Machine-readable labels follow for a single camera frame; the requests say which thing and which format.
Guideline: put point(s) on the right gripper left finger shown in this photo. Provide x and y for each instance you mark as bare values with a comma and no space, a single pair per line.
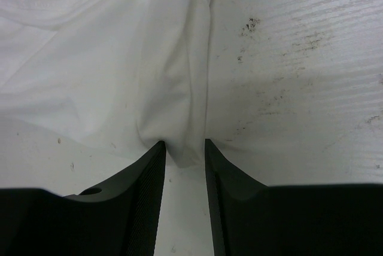
118,216

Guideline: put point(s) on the white tank top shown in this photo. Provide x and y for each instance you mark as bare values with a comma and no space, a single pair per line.
117,75

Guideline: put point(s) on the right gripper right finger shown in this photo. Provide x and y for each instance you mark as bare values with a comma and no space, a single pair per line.
250,218

